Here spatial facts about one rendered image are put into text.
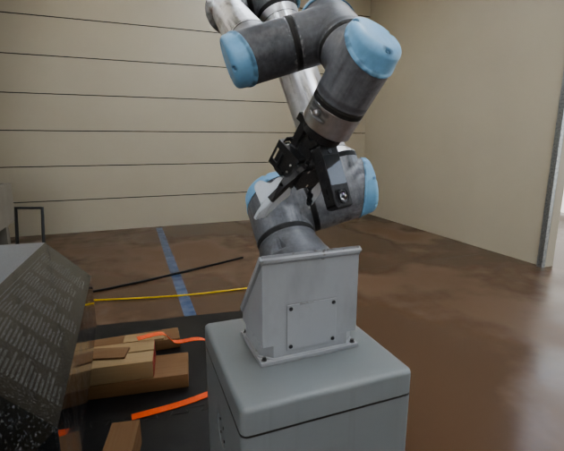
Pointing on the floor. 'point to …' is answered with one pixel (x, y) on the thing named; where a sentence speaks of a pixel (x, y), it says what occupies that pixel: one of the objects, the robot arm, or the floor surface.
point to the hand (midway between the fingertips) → (285, 215)
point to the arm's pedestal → (304, 397)
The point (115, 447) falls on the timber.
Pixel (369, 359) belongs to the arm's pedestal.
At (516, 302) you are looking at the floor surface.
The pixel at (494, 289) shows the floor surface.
